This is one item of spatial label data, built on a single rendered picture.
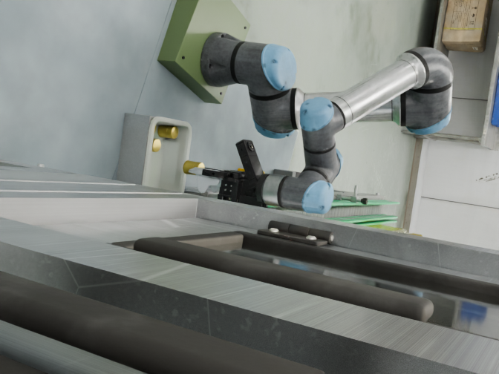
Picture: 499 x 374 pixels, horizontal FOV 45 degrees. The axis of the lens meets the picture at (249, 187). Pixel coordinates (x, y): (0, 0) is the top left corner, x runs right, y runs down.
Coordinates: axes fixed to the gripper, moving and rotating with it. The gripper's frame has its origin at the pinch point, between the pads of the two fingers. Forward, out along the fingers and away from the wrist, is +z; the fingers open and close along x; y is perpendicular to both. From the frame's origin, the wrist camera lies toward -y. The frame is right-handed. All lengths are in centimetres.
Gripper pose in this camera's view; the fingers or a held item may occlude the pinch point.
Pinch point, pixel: (198, 168)
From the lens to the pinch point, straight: 153.7
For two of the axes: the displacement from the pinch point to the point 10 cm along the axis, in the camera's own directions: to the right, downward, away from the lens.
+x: 4.7, -0.2, 8.8
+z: -8.7, -1.5, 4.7
